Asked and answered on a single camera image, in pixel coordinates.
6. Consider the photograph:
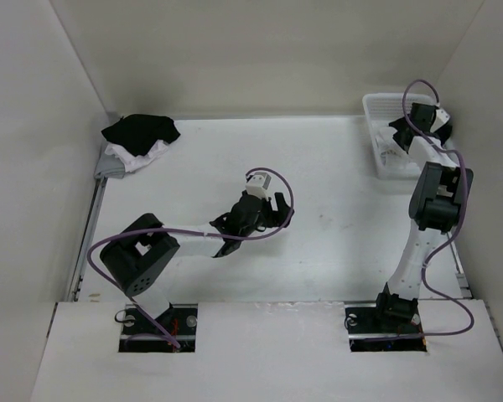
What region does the white tank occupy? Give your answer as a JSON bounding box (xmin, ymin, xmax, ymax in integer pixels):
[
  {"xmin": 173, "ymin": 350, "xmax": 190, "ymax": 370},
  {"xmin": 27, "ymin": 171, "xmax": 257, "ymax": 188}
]
[
  {"xmin": 374, "ymin": 126, "xmax": 420, "ymax": 178},
  {"xmin": 104, "ymin": 140, "xmax": 169, "ymax": 173}
]

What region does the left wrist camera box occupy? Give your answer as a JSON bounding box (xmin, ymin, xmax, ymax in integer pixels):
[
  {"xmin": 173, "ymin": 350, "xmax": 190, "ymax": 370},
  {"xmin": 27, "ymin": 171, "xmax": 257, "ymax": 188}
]
[{"xmin": 245, "ymin": 171, "xmax": 272, "ymax": 200}]

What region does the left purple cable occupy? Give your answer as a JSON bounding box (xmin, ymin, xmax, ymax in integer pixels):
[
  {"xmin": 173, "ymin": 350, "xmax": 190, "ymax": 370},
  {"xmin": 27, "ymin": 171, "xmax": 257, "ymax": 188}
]
[{"xmin": 86, "ymin": 167, "xmax": 297, "ymax": 352}]

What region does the folded grey tank top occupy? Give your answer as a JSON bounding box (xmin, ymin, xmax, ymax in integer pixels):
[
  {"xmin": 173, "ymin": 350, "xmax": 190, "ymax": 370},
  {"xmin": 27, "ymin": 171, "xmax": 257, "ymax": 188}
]
[{"xmin": 94, "ymin": 152, "xmax": 127, "ymax": 180}]

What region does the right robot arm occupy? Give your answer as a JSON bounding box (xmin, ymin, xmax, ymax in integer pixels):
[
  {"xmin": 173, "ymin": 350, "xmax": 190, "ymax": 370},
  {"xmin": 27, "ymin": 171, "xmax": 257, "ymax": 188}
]
[{"xmin": 371, "ymin": 102, "xmax": 474, "ymax": 332}]

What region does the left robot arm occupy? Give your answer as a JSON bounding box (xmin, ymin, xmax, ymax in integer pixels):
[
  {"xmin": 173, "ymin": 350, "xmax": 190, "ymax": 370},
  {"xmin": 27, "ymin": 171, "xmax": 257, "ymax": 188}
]
[{"xmin": 100, "ymin": 191, "xmax": 293, "ymax": 334}]

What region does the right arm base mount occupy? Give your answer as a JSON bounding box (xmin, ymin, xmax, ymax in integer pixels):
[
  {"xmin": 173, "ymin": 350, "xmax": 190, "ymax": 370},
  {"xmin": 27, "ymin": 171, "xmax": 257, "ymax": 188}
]
[{"xmin": 344, "ymin": 303, "xmax": 427, "ymax": 353}]

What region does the white plastic basket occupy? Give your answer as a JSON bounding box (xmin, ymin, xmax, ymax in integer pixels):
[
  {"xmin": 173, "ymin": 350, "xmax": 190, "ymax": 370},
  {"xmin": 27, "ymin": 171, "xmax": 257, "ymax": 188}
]
[{"xmin": 361, "ymin": 92, "xmax": 462, "ymax": 182}]

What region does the black tank top in basket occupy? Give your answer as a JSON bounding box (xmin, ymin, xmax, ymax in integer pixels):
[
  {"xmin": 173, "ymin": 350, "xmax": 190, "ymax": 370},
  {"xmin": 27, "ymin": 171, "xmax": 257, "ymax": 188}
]
[{"xmin": 389, "ymin": 103, "xmax": 453, "ymax": 151}]

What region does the folded black tank top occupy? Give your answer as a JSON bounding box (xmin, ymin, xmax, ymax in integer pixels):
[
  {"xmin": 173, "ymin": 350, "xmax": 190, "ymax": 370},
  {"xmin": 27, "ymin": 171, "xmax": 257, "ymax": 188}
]
[{"xmin": 101, "ymin": 114, "xmax": 181, "ymax": 157}]

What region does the folded white tank top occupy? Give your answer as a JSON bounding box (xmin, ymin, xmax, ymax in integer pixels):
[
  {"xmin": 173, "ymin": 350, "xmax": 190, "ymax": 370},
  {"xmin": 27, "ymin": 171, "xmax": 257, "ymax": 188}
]
[{"xmin": 104, "ymin": 140, "xmax": 169, "ymax": 173}]

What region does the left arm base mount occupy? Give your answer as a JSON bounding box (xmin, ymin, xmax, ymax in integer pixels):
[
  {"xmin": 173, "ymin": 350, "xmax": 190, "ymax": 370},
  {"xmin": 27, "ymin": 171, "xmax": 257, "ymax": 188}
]
[{"xmin": 114, "ymin": 305, "xmax": 198, "ymax": 353}]

